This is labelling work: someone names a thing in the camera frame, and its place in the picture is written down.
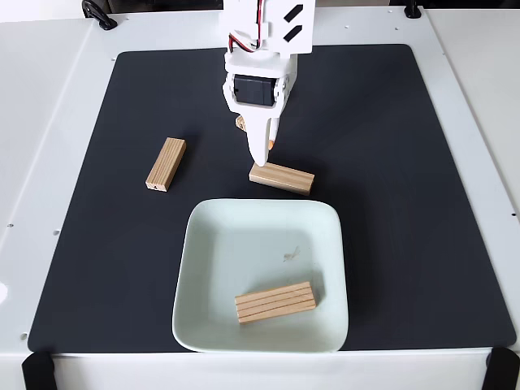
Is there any black corner bracket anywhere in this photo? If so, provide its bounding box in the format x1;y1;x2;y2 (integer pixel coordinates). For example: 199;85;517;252
483;346;520;390
20;349;56;390

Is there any pale green square plate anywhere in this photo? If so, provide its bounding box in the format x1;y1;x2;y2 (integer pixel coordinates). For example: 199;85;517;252
171;197;349;354

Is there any red black white cable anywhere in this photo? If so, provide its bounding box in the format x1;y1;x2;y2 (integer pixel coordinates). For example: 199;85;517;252
227;0;267;53

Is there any black rubber mat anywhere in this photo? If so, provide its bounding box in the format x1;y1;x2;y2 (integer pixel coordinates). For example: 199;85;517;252
27;43;517;353

